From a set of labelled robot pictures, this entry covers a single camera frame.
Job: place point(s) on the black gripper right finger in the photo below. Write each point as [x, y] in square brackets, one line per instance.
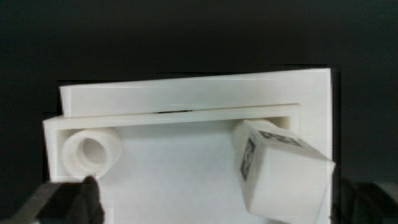
[365, 203]

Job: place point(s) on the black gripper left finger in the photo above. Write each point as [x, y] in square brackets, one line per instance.
[65, 203]

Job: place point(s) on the white table leg with tag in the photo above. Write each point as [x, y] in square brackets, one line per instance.
[285, 173]

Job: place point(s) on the white front fence bar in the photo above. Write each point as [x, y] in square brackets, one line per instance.
[138, 97]

